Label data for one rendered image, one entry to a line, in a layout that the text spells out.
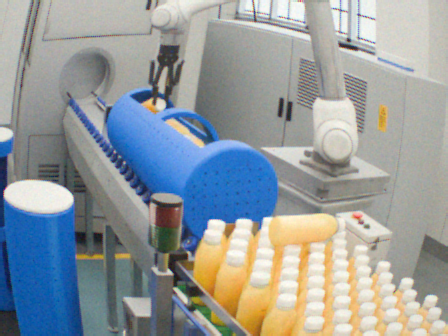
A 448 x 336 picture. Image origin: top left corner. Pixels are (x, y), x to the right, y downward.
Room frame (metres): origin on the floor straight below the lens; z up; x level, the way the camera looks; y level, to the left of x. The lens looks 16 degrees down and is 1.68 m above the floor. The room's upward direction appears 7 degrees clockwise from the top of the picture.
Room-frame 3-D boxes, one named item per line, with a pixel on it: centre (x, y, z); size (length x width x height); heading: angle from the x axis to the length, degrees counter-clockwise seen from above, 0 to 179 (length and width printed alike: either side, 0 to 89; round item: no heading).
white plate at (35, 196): (1.72, 0.56, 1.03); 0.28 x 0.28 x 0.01
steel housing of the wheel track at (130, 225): (2.69, 0.40, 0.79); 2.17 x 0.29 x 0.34; 26
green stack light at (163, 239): (1.24, 0.10, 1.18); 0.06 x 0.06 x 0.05
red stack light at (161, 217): (1.24, 0.10, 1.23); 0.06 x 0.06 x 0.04
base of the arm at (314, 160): (2.35, -0.36, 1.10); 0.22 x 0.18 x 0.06; 45
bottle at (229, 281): (1.40, -0.05, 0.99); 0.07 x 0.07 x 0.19
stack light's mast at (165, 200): (1.24, 0.10, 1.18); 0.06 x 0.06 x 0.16
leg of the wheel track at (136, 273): (2.72, 0.33, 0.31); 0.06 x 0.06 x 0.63; 26
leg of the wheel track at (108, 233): (2.66, 0.46, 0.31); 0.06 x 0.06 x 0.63; 26
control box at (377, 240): (1.69, -0.41, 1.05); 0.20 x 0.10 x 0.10; 26
